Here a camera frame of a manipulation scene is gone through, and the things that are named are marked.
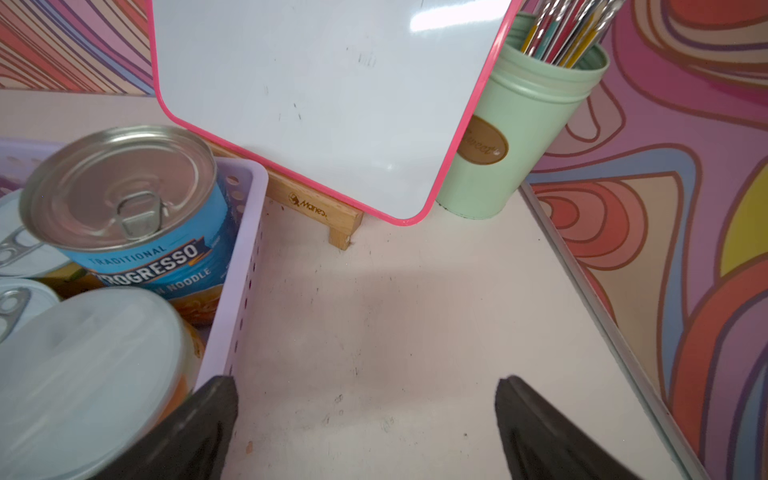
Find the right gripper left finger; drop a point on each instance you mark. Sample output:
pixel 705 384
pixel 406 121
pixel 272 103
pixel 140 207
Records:
pixel 191 443

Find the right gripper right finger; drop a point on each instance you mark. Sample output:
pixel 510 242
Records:
pixel 539 442

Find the small can white plastic lid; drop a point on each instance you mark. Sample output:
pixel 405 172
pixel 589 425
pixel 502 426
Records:
pixel 88 378

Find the small can yellow label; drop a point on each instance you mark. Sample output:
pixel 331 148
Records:
pixel 21 301

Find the blue Progresso soup can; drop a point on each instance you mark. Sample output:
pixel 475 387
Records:
pixel 140 206

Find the small can orange label front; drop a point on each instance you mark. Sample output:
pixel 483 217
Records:
pixel 25 256

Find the purple plastic basket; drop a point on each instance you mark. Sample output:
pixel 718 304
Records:
pixel 246 182

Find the wooden board stand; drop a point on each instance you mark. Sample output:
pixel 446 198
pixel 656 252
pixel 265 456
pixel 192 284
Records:
pixel 342 219

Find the green pen cup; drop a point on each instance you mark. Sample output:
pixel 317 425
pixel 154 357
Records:
pixel 524 106

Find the white board pink frame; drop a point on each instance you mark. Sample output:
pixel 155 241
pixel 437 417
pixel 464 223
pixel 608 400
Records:
pixel 365 101

